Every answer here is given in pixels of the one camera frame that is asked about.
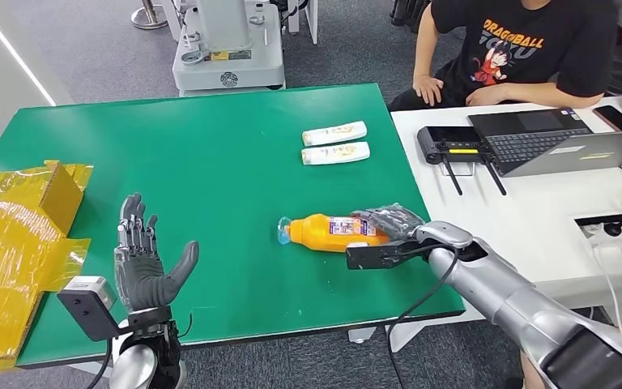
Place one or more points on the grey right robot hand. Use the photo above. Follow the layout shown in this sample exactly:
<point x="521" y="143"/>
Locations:
<point x="394" y="220"/>

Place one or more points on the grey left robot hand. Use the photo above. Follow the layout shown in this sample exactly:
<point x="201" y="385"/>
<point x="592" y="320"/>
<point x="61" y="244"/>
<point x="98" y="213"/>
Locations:
<point x="142" y="279"/>

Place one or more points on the orange bottle with printed label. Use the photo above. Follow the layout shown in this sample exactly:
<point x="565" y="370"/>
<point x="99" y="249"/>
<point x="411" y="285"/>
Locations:
<point x="313" y="233"/>

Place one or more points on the white robot base machine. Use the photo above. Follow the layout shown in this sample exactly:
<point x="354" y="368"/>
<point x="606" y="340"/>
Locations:
<point x="236" y="59"/>

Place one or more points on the white tube bottle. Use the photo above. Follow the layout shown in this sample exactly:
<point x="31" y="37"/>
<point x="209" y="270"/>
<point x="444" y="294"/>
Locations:
<point x="335" y="153"/>
<point x="335" y="133"/>

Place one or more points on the black remote controller with antennas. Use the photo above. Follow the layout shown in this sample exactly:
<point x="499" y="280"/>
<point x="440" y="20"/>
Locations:
<point x="450" y="142"/>

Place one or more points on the yellow taped cardboard box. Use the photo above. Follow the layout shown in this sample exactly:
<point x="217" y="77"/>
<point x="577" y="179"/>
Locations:
<point x="5" y="241"/>

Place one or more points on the grey open laptop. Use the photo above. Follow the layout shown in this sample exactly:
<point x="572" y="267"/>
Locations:
<point x="531" y="142"/>

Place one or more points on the person's bare leg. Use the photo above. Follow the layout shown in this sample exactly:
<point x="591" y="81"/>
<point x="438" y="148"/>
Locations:
<point x="531" y="376"/>

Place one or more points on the person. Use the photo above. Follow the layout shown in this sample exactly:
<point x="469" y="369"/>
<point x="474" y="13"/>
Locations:
<point x="525" y="48"/>

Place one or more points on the black smartphone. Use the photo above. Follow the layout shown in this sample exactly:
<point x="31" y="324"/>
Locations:
<point x="617" y="118"/>

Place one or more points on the metal stanchion base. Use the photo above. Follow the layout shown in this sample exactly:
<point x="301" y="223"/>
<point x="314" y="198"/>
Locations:
<point x="149" y="19"/>

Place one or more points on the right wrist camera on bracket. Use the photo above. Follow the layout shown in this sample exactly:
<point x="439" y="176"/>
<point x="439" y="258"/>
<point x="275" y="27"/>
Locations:
<point x="367" y="257"/>

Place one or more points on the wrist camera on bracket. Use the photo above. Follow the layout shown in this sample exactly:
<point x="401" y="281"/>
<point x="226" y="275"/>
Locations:
<point x="88" y="314"/>
<point x="367" y="257"/>

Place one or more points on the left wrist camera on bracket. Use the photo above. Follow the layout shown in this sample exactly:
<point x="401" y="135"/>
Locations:
<point x="88" y="314"/>

